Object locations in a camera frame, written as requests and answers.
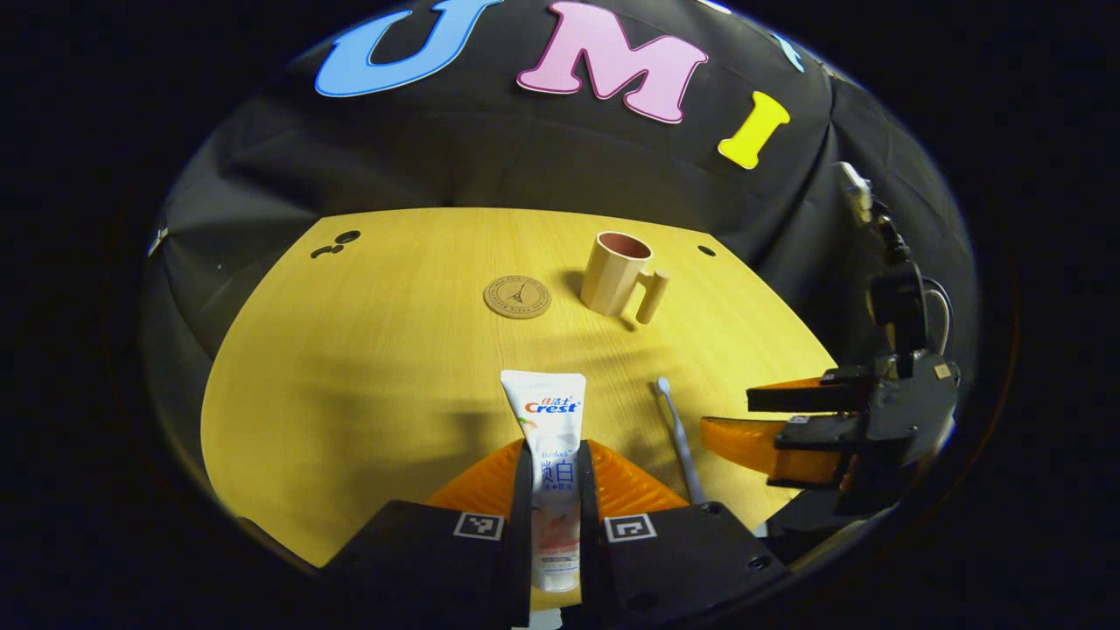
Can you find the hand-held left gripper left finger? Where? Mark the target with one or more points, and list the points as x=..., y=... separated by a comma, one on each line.
x=437, y=560

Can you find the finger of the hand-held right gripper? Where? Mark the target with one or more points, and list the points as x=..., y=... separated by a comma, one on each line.
x=814, y=395
x=770, y=446

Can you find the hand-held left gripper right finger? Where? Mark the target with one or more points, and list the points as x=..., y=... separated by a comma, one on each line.
x=674, y=560

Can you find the white toothbrush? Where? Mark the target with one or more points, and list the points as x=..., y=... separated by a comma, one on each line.
x=678, y=433

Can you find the white toothpaste tube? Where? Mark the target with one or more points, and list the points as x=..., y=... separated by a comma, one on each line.
x=547, y=411

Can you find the beige cup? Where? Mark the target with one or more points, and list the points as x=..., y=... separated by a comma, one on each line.
x=612, y=276

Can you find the round cork coaster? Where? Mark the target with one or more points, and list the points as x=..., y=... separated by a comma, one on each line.
x=517, y=297

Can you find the black backdrop cloth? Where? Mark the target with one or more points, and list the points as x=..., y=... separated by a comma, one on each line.
x=490, y=157

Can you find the white clip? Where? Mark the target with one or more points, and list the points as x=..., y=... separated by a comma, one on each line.
x=157, y=238

